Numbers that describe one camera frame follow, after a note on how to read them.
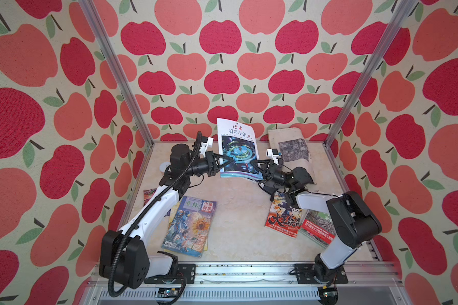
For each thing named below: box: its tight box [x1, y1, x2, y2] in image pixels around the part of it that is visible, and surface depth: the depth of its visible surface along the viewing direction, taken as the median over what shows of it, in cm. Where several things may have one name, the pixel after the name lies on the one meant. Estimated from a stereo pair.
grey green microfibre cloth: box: [291, 166, 317, 186], surface depth 68 cm
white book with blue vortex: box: [216, 117, 264, 180], surface depth 75 cm
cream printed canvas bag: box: [267, 127, 315, 183], surface depth 113 cm
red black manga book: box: [264, 191, 303, 239], surface depth 90 cm
